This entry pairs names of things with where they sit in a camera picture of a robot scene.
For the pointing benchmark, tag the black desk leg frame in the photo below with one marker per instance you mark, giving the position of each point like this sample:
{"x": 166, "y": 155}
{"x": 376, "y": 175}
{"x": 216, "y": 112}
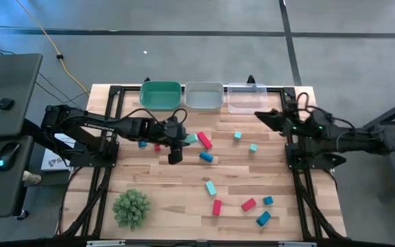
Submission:
{"x": 389, "y": 115}

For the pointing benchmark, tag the blue wedge block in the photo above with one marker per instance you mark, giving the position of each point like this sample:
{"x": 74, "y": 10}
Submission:
{"x": 263, "y": 219}

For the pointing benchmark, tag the black computer mouse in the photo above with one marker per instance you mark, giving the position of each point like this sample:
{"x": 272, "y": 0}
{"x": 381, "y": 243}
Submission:
{"x": 9, "y": 154}

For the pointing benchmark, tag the blue cube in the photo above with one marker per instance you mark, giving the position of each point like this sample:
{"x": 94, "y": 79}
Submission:
{"x": 268, "y": 200}

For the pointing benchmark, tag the grey plastic bin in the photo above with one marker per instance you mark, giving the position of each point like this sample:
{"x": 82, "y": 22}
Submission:
{"x": 203, "y": 99}

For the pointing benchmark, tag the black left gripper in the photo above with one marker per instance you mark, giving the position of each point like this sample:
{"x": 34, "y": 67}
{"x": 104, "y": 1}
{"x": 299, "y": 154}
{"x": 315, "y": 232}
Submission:
{"x": 168, "y": 132}

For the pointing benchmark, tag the long red block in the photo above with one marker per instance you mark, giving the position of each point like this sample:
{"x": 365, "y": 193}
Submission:
{"x": 204, "y": 140}

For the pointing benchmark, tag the clear plastic bin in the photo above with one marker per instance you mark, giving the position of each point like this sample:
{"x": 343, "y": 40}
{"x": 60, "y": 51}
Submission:
{"x": 247, "y": 103}

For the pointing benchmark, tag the beige speckled object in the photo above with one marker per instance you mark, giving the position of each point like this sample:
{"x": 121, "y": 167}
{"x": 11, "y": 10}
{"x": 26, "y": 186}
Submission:
{"x": 32, "y": 178}

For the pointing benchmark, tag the blue triangular block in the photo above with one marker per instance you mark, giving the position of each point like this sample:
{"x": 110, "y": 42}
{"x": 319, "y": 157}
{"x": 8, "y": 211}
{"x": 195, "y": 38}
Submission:
{"x": 142, "y": 144}

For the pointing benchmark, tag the light teal cube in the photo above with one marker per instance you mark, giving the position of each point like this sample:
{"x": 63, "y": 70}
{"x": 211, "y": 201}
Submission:
{"x": 253, "y": 148}
{"x": 237, "y": 136}

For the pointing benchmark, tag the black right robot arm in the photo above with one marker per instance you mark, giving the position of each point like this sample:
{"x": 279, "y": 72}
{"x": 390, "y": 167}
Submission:
{"x": 362, "y": 140}

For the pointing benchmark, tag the black caster wheel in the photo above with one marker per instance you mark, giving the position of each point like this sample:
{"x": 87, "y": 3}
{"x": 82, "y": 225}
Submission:
{"x": 22, "y": 215}

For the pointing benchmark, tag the green artificial plant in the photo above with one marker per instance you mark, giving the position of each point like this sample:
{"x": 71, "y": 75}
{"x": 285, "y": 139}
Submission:
{"x": 131, "y": 209}

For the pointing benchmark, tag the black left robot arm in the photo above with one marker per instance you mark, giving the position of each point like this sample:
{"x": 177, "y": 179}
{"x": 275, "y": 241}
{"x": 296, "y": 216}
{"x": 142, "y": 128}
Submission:
{"x": 115, "y": 125}

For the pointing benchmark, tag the silver metal bracket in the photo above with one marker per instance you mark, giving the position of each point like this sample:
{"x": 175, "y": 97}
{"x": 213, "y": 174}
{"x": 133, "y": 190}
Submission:
{"x": 105, "y": 243}
{"x": 297, "y": 244}

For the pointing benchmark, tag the small red block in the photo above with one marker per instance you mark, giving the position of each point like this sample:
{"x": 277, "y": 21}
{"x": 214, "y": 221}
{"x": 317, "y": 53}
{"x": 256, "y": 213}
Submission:
{"x": 157, "y": 147}

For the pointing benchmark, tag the blue cylinder block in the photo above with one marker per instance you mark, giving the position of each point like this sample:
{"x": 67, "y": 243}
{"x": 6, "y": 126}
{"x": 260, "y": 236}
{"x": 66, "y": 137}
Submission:
{"x": 206, "y": 156}

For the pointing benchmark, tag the small black device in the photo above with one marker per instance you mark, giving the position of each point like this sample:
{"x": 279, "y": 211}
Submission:
{"x": 5, "y": 104}

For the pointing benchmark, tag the white printed sheet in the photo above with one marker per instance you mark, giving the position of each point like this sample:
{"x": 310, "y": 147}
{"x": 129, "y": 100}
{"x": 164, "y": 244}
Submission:
{"x": 55, "y": 161}

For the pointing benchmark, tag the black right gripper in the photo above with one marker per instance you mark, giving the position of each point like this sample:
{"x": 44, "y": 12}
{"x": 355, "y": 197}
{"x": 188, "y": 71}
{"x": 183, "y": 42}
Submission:
{"x": 298, "y": 125}

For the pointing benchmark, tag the long light teal block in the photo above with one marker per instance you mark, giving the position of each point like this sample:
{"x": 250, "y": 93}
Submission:
{"x": 211, "y": 188}

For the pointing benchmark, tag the green plastic bin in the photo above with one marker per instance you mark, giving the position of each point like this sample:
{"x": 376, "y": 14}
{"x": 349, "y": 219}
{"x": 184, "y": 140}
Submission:
{"x": 159, "y": 97}

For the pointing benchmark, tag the red rectangular block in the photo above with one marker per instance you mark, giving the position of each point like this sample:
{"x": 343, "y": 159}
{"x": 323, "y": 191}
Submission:
{"x": 248, "y": 204}
{"x": 217, "y": 207}

